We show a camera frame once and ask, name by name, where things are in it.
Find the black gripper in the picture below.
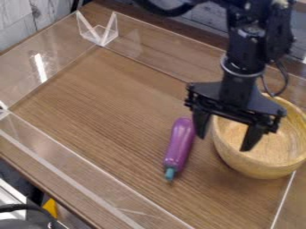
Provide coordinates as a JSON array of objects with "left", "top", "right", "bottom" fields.
[{"left": 185, "top": 81, "right": 287, "bottom": 152}]

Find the purple toy eggplant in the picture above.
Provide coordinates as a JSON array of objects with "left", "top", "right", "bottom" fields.
[{"left": 163, "top": 117, "right": 195, "bottom": 182}]

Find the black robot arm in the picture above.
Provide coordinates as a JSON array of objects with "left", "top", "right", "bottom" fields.
[{"left": 134, "top": 0, "right": 295, "bottom": 151}]

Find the brown wooden bowl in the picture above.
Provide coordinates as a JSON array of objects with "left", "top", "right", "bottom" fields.
[{"left": 211, "top": 97, "right": 306, "bottom": 179}]

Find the yellow label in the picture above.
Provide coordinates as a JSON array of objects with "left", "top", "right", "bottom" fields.
[{"left": 41, "top": 198, "right": 58, "bottom": 217}]

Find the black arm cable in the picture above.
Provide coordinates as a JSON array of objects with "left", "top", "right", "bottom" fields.
[{"left": 259, "top": 58, "right": 289, "bottom": 98}]

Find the clear acrylic corner bracket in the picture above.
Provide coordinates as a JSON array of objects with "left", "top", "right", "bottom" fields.
[{"left": 74, "top": 12, "right": 118, "bottom": 47}]

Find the clear acrylic front wall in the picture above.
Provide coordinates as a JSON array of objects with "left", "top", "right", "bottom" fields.
[{"left": 0, "top": 108, "right": 193, "bottom": 229}]

